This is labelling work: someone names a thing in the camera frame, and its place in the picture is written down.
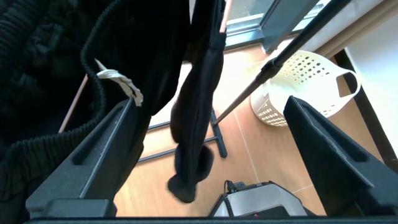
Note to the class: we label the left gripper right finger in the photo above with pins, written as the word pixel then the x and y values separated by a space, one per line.
pixel 345 186

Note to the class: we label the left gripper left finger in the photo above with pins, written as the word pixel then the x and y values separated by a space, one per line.
pixel 93 174

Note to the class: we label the black garment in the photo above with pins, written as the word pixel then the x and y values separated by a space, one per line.
pixel 46 62
pixel 196 109

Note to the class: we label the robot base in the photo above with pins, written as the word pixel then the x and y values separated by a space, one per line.
pixel 261 200

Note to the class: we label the white laundry basket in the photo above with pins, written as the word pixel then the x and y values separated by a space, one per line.
pixel 311 81

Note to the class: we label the black clothes rack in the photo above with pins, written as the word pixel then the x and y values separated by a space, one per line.
pixel 273 65

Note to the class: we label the window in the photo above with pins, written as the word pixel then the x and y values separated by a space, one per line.
pixel 280 21

